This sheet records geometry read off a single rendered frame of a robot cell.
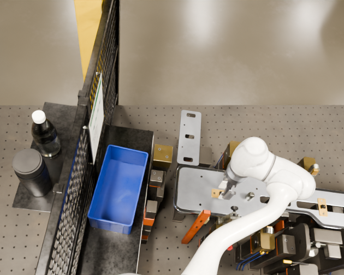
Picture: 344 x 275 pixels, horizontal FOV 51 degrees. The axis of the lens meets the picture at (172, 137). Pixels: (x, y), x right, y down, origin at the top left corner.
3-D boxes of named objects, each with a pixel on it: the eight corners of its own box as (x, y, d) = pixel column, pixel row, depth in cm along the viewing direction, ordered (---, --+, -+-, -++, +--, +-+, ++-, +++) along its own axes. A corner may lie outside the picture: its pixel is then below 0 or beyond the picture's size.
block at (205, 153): (200, 166, 196) (213, 142, 171) (199, 186, 190) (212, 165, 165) (187, 165, 195) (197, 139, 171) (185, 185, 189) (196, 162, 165)
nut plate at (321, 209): (317, 197, 162) (318, 197, 161) (325, 198, 163) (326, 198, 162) (319, 215, 158) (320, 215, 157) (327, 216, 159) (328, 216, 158)
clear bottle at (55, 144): (63, 142, 111) (54, 106, 94) (58, 161, 108) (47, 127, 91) (42, 139, 111) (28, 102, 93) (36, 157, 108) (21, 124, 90)
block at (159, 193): (158, 194, 184) (166, 171, 158) (156, 217, 179) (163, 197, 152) (153, 193, 184) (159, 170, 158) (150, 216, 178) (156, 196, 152)
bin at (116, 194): (146, 166, 155) (148, 152, 144) (130, 235, 140) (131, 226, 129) (108, 157, 154) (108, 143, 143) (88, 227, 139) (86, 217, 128)
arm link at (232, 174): (254, 155, 133) (248, 162, 138) (230, 152, 132) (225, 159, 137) (254, 178, 128) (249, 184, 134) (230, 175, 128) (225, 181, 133)
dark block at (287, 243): (257, 256, 176) (294, 235, 140) (258, 271, 173) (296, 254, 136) (247, 255, 176) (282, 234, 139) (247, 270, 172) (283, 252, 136)
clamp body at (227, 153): (223, 167, 198) (242, 136, 167) (223, 187, 192) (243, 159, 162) (211, 165, 197) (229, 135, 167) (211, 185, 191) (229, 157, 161)
